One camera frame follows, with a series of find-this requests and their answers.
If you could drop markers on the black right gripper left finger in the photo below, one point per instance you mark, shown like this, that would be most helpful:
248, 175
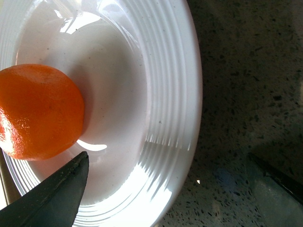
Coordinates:
54, 202

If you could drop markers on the orange fruit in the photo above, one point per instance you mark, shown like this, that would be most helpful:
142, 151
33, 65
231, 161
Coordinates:
41, 112

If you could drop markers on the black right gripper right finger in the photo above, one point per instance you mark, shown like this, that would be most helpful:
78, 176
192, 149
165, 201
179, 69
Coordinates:
291, 186

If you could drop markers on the white ridged plate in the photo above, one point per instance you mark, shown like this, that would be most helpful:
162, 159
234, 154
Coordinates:
137, 64

